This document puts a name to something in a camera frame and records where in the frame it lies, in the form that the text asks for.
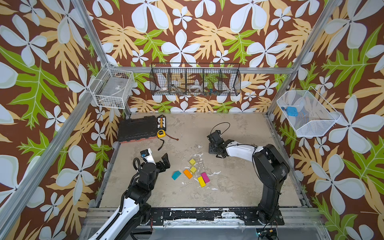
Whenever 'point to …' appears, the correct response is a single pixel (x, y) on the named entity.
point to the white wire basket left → (111, 88)
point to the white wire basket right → (310, 114)
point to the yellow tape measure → (161, 133)
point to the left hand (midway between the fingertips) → (159, 154)
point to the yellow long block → (201, 181)
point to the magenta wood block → (205, 177)
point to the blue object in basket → (292, 111)
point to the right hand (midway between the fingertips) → (212, 147)
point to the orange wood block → (187, 174)
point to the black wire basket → (195, 79)
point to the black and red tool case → (130, 130)
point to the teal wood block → (176, 175)
